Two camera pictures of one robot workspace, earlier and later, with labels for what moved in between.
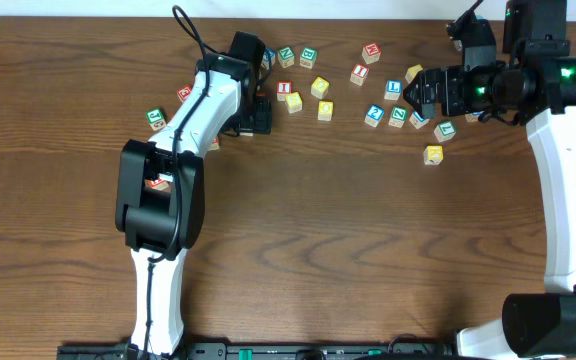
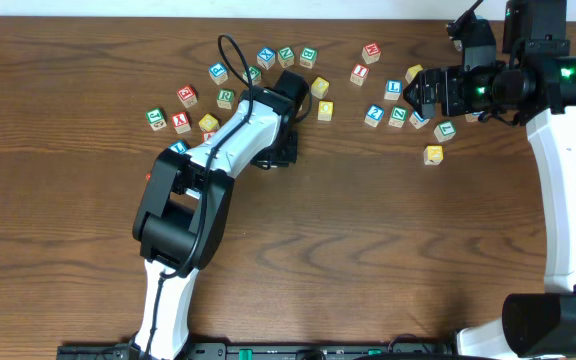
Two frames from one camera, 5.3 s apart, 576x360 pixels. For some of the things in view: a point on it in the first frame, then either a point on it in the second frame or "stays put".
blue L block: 393,89 stays put
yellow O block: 325,110 stays put
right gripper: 449,91 stays put
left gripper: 261,117 to 278,154
